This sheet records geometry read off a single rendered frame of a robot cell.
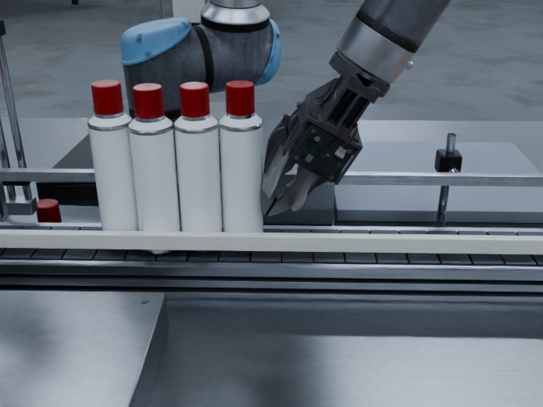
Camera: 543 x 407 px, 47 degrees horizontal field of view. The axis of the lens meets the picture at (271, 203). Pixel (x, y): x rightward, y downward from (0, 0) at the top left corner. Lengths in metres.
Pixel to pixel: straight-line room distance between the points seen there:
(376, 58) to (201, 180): 0.24
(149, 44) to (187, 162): 0.33
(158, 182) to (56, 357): 0.23
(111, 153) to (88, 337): 0.22
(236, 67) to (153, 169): 0.38
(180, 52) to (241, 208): 0.36
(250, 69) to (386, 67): 0.45
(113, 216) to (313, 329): 0.28
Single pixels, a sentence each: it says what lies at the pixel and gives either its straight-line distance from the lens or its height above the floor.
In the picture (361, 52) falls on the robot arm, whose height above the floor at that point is 1.13.
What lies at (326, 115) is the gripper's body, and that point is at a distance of 0.66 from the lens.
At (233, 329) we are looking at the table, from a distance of 0.74.
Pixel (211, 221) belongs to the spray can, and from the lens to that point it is 0.77.
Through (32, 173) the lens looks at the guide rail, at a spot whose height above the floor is 0.96.
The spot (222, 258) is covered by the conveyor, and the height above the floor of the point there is 0.88.
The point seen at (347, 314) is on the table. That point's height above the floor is 0.83.
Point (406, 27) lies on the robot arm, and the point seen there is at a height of 1.16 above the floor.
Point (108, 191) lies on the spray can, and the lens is 0.78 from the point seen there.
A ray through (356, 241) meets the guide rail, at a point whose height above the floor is 0.91.
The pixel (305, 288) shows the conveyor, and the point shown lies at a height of 0.85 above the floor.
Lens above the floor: 1.28
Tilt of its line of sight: 26 degrees down
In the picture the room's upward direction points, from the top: straight up
